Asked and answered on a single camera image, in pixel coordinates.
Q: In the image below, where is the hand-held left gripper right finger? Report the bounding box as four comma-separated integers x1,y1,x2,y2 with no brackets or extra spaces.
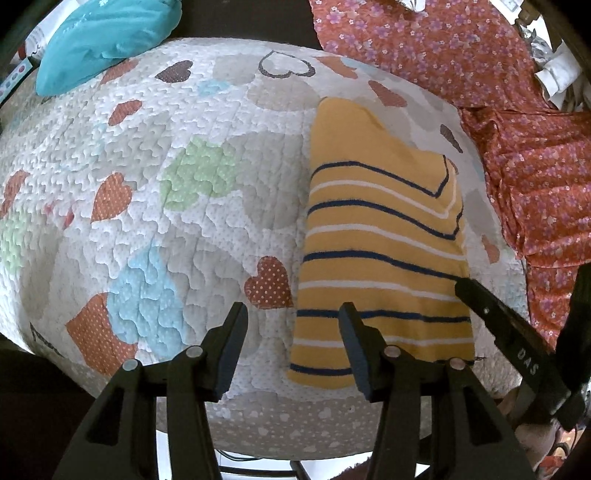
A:
338,302,532,480

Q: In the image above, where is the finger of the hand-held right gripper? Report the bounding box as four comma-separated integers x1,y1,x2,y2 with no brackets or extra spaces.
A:
455,277,588,431

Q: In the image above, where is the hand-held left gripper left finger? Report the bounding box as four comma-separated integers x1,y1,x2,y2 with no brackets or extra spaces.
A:
51,302,250,480

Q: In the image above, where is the yellow striped sweater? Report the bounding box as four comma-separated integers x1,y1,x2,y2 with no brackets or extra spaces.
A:
287,97,476,391

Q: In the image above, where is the white heart print quilt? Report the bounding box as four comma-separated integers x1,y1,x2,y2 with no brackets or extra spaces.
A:
0,37,532,450

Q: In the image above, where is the white crumpled cloth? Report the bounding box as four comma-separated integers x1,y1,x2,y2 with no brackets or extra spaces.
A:
536,41,583,97

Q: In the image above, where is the red floral cloth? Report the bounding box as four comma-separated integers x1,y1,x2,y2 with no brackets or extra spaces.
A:
308,0,591,352

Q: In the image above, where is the teal pillow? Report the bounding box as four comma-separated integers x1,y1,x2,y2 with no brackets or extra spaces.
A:
36,0,183,95

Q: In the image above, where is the colourful dotted box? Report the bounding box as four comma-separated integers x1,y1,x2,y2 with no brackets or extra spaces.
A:
0,60,35,104

